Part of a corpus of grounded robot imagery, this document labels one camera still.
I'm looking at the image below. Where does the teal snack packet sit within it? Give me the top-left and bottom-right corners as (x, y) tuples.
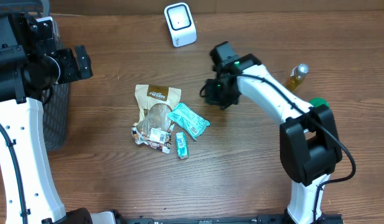
(167, 103), (210, 140)

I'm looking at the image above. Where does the brown cookie pouch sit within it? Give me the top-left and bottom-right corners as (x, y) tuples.
(134, 85), (182, 136)

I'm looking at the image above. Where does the green Kleenex tissue pack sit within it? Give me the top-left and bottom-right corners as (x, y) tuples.
(176, 132), (189, 159)

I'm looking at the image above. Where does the yellow bottle silver cap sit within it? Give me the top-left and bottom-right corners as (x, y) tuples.
(284, 63), (309, 92)

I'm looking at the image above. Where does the small printed snack bag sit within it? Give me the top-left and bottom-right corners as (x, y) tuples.
(131, 124), (174, 154)

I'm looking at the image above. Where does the green white tissue cup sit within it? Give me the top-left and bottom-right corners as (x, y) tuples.
(309, 98), (329, 108)

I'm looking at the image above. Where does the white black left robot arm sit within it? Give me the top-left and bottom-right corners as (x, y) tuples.
(0, 13), (116, 223)

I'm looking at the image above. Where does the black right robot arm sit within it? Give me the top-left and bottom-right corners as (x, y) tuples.
(200, 52), (342, 223)

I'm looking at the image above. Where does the white barcode scanner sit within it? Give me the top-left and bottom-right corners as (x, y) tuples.
(164, 2), (197, 47)

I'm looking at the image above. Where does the grey plastic mesh basket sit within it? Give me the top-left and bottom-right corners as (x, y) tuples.
(0, 0), (70, 151)

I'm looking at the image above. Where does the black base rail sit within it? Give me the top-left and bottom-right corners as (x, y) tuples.
(67, 214), (345, 224)

